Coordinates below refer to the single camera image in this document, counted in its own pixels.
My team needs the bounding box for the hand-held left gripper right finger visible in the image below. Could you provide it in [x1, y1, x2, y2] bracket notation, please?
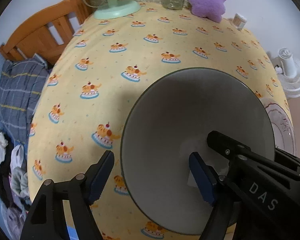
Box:
[189, 152, 240, 240]

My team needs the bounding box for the wooden chair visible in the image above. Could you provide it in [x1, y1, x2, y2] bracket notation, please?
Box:
[0, 0, 93, 67]

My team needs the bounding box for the white standing fan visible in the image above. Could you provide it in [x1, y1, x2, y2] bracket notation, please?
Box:
[269, 48, 300, 98]

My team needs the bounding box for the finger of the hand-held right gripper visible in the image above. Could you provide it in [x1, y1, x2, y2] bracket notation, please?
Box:
[275, 147, 300, 180]
[207, 130, 252, 163]

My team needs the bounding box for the large scalloped orange flower plate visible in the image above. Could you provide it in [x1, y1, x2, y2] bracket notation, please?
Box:
[258, 97, 298, 157]

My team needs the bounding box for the blue plaid blanket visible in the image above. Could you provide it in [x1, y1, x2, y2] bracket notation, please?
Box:
[0, 57, 50, 145]

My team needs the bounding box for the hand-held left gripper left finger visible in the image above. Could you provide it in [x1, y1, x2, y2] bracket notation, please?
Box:
[19, 150, 115, 240]

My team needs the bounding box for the yellow printed tablecloth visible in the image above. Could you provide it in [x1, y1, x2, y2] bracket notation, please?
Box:
[27, 1, 294, 240]

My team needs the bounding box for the clear toothpick container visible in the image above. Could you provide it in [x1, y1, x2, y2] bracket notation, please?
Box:
[232, 13, 247, 30]

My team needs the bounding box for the dark clothes pile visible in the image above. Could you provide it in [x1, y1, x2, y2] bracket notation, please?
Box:
[0, 142, 32, 240]

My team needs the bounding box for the purple plush toy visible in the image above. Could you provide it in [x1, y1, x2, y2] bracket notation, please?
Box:
[189, 0, 227, 23]

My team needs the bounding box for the large floral bowl dark rim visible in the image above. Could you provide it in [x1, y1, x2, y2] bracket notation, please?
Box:
[120, 67, 276, 235]

